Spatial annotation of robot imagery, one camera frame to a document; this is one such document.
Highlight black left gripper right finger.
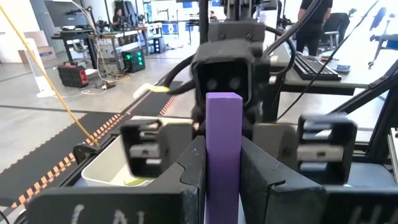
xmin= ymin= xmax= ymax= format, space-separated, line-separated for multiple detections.
xmin=239 ymin=136 xmax=398 ymax=224

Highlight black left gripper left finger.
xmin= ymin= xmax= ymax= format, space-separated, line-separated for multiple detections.
xmin=26 ymin=135 xmax=206 ymax=224

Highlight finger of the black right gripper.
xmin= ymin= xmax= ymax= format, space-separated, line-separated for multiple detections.
xmin=296 ymin=113 xmax=359 ymax=185
xmin=119 ymin=119 xmax=172 ymax=179

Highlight purple rectangular block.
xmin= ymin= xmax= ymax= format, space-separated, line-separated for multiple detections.
xmin=204 ymin=91 xmax=244 ymax=224

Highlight yellow-green block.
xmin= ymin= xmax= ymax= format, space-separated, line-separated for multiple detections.
xmin=123 ymin=178 xmax=150 ymax=187

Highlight white plastic bin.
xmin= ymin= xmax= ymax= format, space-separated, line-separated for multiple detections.
xmin=81 ymin=115 xmax=194 ymax=188

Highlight black clamp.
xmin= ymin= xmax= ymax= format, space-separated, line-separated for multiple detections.
xmin=72 ymin=142 xmax=101 ymax=165

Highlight grey desk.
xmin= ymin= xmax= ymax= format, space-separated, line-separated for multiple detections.
xmin=269 ymin=43 xmax=398 ymax=96

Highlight black keyboard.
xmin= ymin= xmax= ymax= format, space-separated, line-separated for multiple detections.
xmin=293 ymin=52 xmax=342 ymax=82

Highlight black box with green lights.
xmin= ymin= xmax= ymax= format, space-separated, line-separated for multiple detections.
xmin=121 ymin=47 xmax=146 ymax=74

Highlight black and red box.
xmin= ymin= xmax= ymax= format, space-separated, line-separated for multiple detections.
xmin=57 ymin=61 xmax=90 ymax=88

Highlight black floor mat orange stripes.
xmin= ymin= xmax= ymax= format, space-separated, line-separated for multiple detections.
xmin=0 ymin=80 xmax=185 ymax=210

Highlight blue office chair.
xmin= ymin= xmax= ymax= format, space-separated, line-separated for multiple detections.
xmin=368 ymin=6 xmax=398 ymax=68

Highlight black office chair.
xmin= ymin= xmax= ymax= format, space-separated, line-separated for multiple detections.
xmin=322 ymin=8 xmax=358 ymax=51

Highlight white tower fan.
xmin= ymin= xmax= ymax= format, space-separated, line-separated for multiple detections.
xmin=24 ymin=37 xmax=57 ymax=99

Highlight black standing desk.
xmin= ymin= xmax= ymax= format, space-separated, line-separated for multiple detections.
xmin=50 ymin=27 xmax=99 ymax=70

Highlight cardboard box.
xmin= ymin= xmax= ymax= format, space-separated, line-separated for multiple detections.
xmin=17 ymin=30 xmax=58 ymax=64

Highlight black desk monitor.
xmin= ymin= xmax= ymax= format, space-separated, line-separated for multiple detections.
xmin=44 ymin=0 xmax=90 ymax=29

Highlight thick black cable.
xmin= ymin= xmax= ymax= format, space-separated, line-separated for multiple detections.
xmin=263 ymin=0 xmax=323 ymax=77
xmin=162 ymin=53 xmax=197 ymax=96

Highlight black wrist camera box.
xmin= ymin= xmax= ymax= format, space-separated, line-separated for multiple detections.
xmin=191 ymin=39 xmax=271 ymax=106

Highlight black aluminium table frame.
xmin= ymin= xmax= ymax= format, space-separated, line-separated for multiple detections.
xmin=328 ymin=58 xmax=398 ymax=162

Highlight yellow cable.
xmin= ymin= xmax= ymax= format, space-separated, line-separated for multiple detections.
xmin=0 ymin=2 xmax=100 ymax=146

